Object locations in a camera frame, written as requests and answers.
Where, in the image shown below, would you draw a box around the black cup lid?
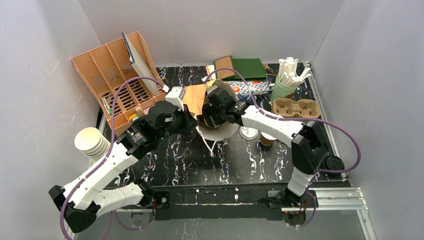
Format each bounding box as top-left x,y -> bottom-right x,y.
323,155 -> 345,171

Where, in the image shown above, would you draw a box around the single white cup lid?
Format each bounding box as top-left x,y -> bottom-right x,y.
238,126 -> 259,141

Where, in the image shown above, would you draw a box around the white board in organizer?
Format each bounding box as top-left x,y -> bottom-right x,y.
122,32 -> 161,96

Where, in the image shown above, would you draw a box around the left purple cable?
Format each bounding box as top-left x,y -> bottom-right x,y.
59,76 -> 170,240

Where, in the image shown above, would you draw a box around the green cup with straws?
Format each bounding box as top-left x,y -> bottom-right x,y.
270,57 -> 312,102

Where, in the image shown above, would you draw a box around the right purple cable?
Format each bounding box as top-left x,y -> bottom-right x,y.
203,68 -> 363,229

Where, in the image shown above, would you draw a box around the green pen in organizer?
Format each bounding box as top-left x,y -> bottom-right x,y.
101,96 -> 112,115

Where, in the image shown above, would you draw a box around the blue checkered paper bag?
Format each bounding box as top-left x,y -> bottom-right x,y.
227,81 -> 271,99

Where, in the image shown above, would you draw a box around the purple cable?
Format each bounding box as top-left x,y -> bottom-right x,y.
203,68 -> 363,229
59,76 -> 170,240

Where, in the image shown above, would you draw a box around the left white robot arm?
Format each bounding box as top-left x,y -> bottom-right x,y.
48,101 -> 198,233

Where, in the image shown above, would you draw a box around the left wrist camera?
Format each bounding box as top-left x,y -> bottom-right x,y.
165,86 -> 186,111

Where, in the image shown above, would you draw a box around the orange plastic desk organizer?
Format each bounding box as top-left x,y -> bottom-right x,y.
71,31 -> 168,138

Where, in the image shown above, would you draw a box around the kraft paper takeout bag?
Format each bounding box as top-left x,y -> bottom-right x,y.
181,78 -> 240,158

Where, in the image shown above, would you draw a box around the stack of pulp cup carriers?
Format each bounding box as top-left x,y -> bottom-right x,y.
271,97 -> 321,119

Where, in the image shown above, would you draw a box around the stack of white paper cups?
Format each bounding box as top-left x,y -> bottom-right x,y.
74,127 -> 111,161

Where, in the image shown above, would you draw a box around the green paper bag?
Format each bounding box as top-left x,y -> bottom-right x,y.
214,56 -> 267,82

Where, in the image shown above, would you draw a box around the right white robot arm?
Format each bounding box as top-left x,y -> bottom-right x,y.
202,87 -> 330,205

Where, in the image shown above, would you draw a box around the cream and blue bags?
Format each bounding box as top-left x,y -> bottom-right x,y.
205,64 -> 216,80

